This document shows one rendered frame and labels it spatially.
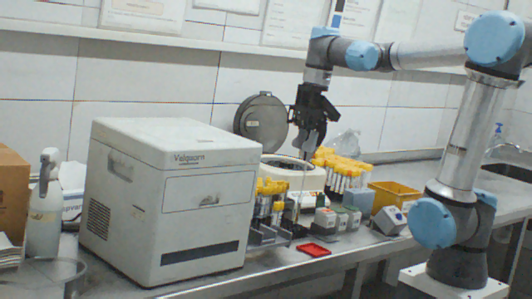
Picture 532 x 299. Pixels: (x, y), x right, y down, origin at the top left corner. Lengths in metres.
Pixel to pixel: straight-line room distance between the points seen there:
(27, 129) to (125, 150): 0.52
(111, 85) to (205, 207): 0.67
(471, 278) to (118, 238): 0.83
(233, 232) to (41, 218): 0.41
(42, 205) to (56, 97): 0.51
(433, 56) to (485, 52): 0.27
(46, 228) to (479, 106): 0.95
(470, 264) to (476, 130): 0.35
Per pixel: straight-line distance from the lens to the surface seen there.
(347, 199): 2.03
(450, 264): 1.65
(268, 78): 2.37
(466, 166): 1.49
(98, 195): 1.49
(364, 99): 2.85
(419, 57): 1.69
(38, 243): 1.47
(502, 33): 1.42
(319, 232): 1.85
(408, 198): 2.15
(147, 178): 1.33
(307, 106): 1.73
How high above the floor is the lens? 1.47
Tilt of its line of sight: 12 degrees down
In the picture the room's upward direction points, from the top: 10 degrees clockwise
